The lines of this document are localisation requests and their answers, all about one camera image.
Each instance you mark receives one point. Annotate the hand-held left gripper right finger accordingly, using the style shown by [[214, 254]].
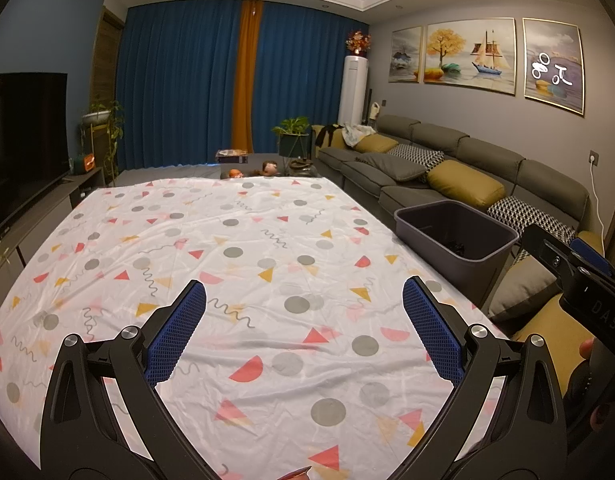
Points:
[[432, 330]]

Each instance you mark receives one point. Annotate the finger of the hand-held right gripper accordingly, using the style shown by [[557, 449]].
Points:
[[590, 255], [552, 255]]

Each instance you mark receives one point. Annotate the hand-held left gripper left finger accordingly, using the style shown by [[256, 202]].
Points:
[[177, 330]]

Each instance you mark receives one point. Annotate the grey plastic bin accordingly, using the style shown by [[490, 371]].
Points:
[[467, 275]]

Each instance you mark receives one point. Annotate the person's right hand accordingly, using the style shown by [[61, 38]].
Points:
[[586, 347]]

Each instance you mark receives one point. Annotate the light grey sofa cushion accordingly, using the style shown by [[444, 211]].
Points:
[[525, 287]]

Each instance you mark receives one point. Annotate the black and white patterned cushion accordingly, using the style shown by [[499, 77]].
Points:
[[420, 156], [527, 217]]

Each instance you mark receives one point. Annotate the yellow sofa cushion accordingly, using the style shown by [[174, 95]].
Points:
[[552, 340], [376, 145], [465, 182]]

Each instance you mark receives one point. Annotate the grey sofa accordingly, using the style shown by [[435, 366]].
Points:
[[487, 160]]

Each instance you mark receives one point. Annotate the patterned white tablecloth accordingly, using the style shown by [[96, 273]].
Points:
[[287, 260]]

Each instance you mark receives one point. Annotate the small orange toy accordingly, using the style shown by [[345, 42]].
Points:
[[236, 173]]

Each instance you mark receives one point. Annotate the dark grey sofa cushion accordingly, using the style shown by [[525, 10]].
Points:
[[392, 167]]

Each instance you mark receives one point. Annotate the grey television cabinet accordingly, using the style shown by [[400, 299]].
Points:
[[52, 210]]

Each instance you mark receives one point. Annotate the printed cardboard box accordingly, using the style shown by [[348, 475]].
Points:
[[231, 157]]

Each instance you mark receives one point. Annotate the doll head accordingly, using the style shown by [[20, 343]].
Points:
[[269, 167]]

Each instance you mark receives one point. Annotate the purple sky painting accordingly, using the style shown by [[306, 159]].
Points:
[[552, 65]]

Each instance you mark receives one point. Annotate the orange box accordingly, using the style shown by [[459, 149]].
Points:
[[82, 164]]

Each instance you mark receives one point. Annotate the wooden plant stand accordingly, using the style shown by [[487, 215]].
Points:
[[99, 145]]

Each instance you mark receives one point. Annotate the white garment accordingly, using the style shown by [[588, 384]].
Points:
[[358, 135]]

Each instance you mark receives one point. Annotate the sailboat and tree painting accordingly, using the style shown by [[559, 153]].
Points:
[[467, 57]]

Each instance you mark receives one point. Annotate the trailing green plant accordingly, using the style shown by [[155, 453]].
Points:
[[114, 122]]

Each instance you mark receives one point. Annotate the dark green plant pot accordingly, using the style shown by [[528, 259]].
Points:
[[293, 146]]

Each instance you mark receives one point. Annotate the black garment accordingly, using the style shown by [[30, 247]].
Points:
[[329, 136]]

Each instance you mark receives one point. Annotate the white plant bowl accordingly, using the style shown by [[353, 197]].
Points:
[[95, 117]]

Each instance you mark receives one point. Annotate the leafy green plant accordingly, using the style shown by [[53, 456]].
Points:
[[291, 126]]

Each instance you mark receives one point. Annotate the black television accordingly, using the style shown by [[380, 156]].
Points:
[[22, 150]]

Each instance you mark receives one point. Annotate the blue curtain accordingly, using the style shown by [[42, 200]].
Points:
[[302, 70], [177, 85]]

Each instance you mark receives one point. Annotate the small landscape painting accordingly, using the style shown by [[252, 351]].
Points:
[[406, 55]]

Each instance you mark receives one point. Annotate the white standing air conditioner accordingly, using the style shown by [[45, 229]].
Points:
[[352, 90]]

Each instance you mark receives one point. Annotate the orange curtain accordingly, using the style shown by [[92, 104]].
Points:
[[246, 80]]

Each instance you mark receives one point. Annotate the orange flower arrangement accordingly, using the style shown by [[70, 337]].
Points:
[[358, 43]]

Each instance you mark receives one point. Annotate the wall socket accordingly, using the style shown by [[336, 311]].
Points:
[[593, 157]]

